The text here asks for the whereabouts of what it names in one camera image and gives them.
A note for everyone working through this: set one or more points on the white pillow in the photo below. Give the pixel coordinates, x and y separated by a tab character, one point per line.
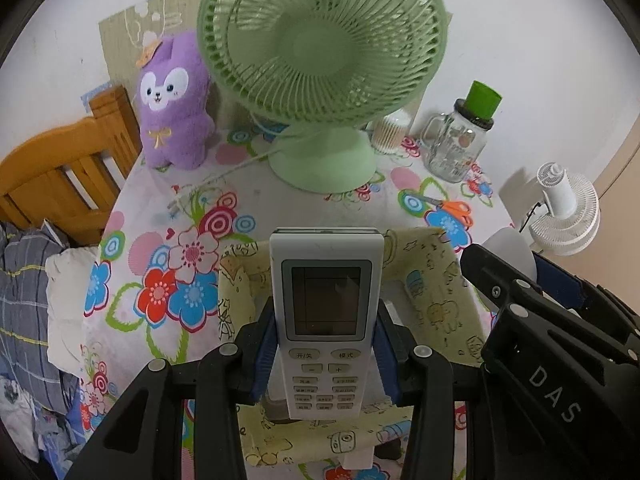
65	285

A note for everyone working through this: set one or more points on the glass mug with green lid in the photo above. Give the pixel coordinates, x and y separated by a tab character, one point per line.
457	150

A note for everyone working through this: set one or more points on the grey plaid bedding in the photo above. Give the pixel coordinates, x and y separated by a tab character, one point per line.
25	310

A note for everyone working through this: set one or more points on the beige door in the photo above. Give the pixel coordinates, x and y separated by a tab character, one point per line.
625	175

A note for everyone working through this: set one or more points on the white standing fan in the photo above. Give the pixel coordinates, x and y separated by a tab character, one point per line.
575	210

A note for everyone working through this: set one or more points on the purple plush rabbit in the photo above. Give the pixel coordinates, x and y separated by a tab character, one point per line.
175	125

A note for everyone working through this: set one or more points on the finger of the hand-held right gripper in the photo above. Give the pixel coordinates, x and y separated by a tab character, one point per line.
560	280
490	270

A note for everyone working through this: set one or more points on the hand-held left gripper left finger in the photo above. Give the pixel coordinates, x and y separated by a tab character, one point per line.
262	360

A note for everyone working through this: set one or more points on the yellow printed storage box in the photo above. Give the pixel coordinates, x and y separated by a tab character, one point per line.
440	300

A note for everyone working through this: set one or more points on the clear cotton swab jar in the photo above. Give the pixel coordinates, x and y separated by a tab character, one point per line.
390	135

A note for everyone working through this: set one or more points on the white remote control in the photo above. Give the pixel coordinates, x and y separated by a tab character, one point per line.
327	355

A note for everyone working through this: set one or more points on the wooden bed headboard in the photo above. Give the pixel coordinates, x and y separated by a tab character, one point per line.
45	160

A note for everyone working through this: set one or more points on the white printed cloth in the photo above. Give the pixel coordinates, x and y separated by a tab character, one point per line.
15	405

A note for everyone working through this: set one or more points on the blue paper sticker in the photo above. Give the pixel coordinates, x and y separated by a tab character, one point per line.
92	94

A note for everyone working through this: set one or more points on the floral tablecloth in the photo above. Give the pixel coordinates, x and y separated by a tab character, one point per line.
165	220

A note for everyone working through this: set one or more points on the green desk fan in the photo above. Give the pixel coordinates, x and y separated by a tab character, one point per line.
320	160

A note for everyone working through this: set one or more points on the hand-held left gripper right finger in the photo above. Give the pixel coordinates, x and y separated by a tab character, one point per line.
386	355

